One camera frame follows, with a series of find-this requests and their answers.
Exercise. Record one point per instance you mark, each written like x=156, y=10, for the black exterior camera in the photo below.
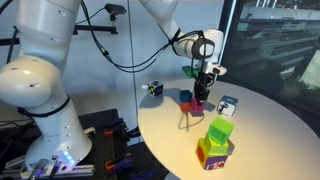
x=115, y=9

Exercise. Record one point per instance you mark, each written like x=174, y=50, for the small orange block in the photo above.
x=185, y=107

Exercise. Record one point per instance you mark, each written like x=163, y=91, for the white blue printed cube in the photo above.
x=227, y=106

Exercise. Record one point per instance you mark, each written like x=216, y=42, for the green black checkered cube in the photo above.
x=155, y=88

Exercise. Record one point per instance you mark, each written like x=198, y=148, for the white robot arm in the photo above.
x=40, y=83

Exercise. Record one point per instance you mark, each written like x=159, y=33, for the orange blue spring clamp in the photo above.
x=118, y=164
x=115, y=128

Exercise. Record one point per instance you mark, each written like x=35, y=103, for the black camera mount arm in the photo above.
x=100, y=29

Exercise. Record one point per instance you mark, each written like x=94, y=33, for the dark blue block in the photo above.
x=185, y=96

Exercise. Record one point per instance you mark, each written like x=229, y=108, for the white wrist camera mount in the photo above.
x=216, y=69

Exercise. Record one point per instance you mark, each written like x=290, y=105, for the dark window frame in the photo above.
x=230, y=33

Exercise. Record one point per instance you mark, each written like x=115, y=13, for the orange yellow cube with hole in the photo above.
x=213, y=161

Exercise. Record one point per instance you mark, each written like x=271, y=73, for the pink block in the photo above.
x=197, y=106

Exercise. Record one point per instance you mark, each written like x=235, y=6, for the dark green block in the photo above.
x=188, y=71

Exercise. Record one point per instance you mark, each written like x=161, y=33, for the yellow-green block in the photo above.
x=213, y=146

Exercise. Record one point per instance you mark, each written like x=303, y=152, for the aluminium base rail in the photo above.
x=83, y=169

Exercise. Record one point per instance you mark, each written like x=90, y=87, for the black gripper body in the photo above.
x=202, y=81

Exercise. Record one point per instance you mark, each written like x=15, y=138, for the bright green translucent block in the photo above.
x=220, y=130

